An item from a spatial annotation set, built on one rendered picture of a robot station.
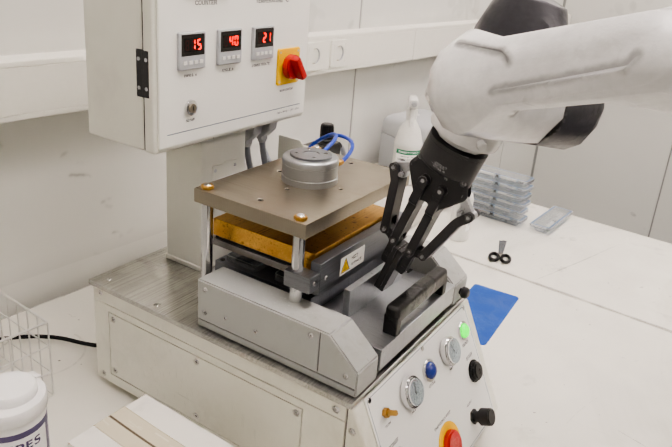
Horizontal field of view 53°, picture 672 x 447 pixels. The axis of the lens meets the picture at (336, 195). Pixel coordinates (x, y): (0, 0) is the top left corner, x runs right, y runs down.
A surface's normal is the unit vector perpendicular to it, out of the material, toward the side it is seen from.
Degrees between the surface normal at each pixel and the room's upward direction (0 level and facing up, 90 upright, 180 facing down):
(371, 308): 0
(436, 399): 65
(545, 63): 78
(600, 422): 0
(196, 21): 90
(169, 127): 90
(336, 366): 90
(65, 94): 90
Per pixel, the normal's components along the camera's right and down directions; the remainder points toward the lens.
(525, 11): -0.36, 0.16
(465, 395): 0.79, -0.17
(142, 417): 0.08, -0.93
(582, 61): -0.78, 0.00
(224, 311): -0.54, 0.25
